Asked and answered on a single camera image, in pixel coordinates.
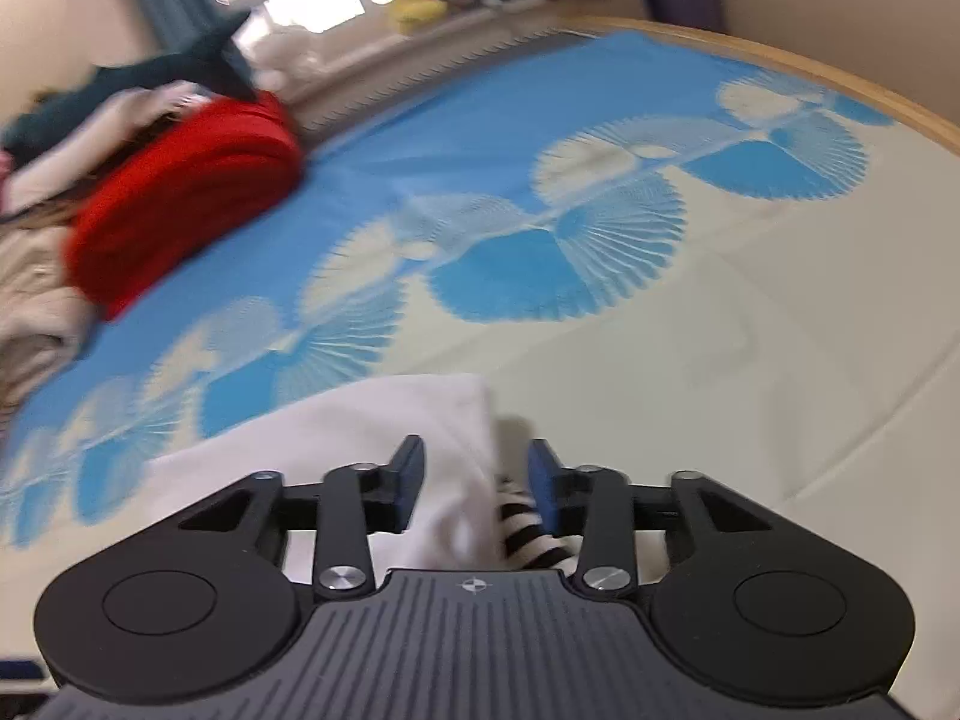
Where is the wooden bed frame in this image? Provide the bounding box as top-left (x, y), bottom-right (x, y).
top-left (553, 13), bottom-right (960, 160)

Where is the black white striped hooded top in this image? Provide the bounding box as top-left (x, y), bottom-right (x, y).
top-left (148, 372), bottom-right (580, 587)

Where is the white window sill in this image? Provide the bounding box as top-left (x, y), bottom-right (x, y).
top-left (283, 0), bottom-right (610, 130)

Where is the red folded blanket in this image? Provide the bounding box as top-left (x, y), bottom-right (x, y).
top-left (64, 90), bottom-right (308, 323)

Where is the grey crumpled blanket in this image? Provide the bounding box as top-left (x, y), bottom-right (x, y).
top-left (0, 225), bottom-right (102, 398)

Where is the blue fan patterned bed sheet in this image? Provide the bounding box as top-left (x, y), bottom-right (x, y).
top-left (0, 28), bottom-right (960, 616)

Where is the white plush toy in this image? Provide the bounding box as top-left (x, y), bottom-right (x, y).
top-left (251, 25), bottom-right (320, 91)

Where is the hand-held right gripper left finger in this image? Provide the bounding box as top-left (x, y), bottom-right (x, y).
top-left (178, 433), bottom-right (427, 605)

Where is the pale crumpled cloth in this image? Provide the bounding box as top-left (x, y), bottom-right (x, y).
top-left (0, 86), bottom-right (218, 227)

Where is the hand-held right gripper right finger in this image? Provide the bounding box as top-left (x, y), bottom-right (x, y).
top-left (527, 439), bottom-right (776, 602)

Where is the dark teal plush shark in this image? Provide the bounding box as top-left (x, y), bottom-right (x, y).
top-left (4, 11), bottom-right (260, 155)

